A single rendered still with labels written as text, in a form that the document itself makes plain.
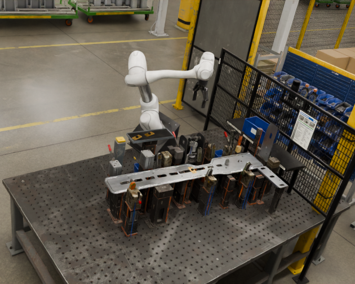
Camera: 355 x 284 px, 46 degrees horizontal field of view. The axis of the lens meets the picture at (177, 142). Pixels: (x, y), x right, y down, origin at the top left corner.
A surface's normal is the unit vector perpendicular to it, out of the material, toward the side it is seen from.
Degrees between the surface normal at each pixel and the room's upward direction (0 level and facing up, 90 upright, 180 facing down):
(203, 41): 91
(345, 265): 0
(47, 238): 0
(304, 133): 90
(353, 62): 90
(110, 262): 0
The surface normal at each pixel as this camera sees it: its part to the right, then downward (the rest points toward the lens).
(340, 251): 0.17, -0.85
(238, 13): -0.78, 0.18
